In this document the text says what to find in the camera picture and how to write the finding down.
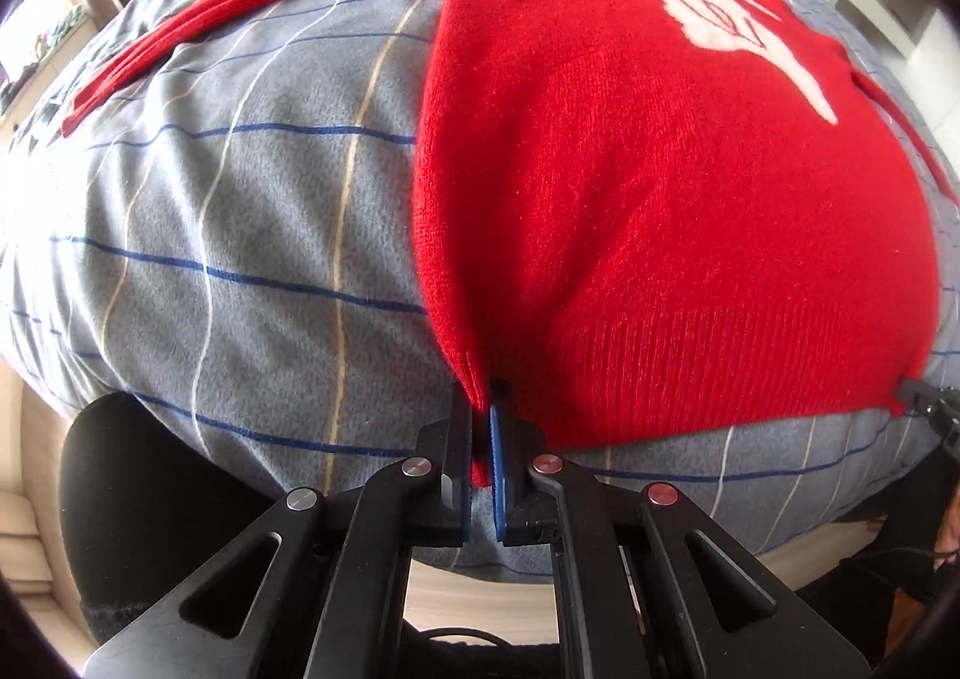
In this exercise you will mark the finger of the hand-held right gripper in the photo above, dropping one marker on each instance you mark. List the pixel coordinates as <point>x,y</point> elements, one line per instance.
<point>934,405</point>

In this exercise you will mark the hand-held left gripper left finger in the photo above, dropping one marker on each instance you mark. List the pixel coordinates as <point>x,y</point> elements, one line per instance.
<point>463,499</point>

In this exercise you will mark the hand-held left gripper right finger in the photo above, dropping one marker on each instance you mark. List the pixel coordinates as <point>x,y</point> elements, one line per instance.
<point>501,491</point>

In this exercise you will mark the red knit sweater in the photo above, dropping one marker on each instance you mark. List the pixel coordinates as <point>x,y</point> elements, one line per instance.
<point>637,199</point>

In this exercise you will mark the person's dark clothing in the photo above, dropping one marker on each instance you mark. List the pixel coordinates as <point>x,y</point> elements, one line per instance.
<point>877,574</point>

